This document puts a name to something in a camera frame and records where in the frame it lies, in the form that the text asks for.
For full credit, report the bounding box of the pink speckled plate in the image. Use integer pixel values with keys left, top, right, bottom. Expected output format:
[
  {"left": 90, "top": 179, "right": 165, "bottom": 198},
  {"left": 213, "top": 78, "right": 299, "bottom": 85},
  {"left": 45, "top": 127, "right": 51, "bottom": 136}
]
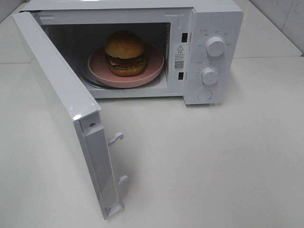
[{"left": 87, "top": 45, "right": 164, "bottom": 88}]

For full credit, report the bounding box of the white lower timer knob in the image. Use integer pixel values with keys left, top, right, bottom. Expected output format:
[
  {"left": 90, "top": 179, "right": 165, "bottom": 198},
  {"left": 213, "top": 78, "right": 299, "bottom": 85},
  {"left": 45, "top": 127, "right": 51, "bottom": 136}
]
[{"left": 201, "top": 67, "right": 219, "bottom": 85}]

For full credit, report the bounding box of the round white door release button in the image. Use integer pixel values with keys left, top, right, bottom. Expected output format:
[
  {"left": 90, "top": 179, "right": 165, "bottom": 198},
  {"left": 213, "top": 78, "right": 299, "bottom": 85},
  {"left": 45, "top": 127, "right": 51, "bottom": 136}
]
[{"left": 198, "top": 89, "right": 212, "bottom": 102}]

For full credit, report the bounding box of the white upper power knob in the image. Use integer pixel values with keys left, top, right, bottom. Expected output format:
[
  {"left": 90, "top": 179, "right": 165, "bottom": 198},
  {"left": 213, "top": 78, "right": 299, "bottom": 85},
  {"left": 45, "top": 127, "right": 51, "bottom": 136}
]
[{"left": 206, "top": 36, "right": 226, "bottom": 57}]

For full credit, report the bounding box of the glass microwave turntable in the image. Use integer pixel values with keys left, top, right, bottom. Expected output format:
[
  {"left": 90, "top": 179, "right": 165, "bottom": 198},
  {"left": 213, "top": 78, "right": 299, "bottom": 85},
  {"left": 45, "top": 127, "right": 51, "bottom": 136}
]
[{"left": 78, "top": 70, "right": 167, "bottom": 89}]

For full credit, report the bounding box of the white microwave oven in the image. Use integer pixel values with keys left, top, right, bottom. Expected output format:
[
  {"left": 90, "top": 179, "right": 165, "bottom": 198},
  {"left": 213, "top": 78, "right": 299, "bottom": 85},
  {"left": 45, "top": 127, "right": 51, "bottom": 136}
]
[{"left": 19, "top": 0, "right": 243, "bottom": 105}]

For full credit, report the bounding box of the burger with lettuce and tomato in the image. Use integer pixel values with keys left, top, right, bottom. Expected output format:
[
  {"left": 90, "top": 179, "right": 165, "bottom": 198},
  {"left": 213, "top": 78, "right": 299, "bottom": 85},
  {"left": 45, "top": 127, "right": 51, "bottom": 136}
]
[{"left": 104, "top": 30, "right": 147, "bottom": 76}]

